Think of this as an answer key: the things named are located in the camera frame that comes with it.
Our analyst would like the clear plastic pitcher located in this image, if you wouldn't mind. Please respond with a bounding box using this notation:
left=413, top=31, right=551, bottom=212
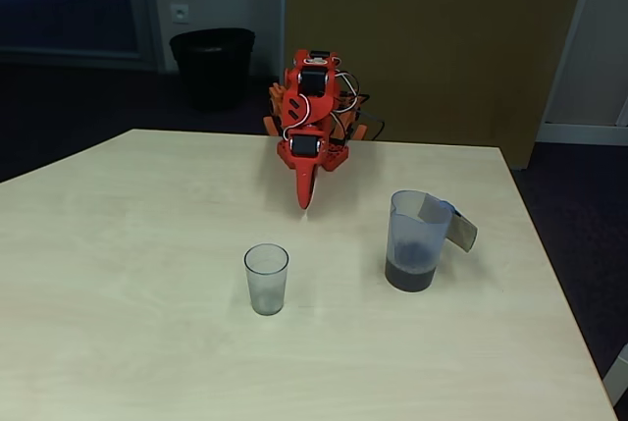
left=385, top=189, right=479, bottom=294

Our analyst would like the clear plastic cup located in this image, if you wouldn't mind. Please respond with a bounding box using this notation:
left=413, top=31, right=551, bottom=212
left=243, top=242, right=290, bottom=317

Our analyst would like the black waste bin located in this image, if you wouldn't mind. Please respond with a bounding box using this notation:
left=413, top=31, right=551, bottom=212
left=169, top=26, right=256, bottom=112

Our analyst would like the brown pin board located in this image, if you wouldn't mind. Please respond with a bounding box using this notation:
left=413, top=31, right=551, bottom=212
left=284, top=0, right=593, bottom=171

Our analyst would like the white chair part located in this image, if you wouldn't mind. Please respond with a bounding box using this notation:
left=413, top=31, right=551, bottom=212
left=602, top=342, right=628, bottom=407

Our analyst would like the black power cable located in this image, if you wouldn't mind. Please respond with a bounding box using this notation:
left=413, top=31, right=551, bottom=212
left=338, top=75, right=387, bottom=142

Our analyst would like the dark window with frame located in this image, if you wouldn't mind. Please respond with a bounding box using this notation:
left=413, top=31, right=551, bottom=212
left=0, top=0, right=163, bottom=72

